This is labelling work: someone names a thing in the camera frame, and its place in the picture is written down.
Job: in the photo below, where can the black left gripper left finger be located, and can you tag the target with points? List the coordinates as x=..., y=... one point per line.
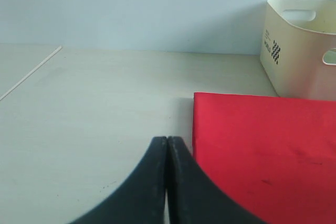
x=141, y=197

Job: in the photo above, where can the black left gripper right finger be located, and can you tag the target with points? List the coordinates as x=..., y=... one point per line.
x=192, y=196

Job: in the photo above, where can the red table cloth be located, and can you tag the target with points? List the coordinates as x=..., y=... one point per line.
x=274, y=156

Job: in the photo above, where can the cream plastic bin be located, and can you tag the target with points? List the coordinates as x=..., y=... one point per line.
x=298, y=38

